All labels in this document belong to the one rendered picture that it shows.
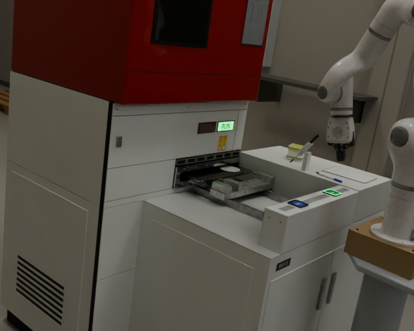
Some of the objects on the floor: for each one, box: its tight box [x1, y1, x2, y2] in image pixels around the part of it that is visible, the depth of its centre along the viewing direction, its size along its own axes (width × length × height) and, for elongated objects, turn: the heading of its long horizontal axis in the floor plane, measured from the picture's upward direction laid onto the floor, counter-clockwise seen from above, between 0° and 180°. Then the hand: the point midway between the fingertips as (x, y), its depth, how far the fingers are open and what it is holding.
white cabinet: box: [129, 201, 385, 331], centre depth 239 cm, size 64×96×82 cm, turn 112°
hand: (340, 155), depth 204 cm, fingers closed
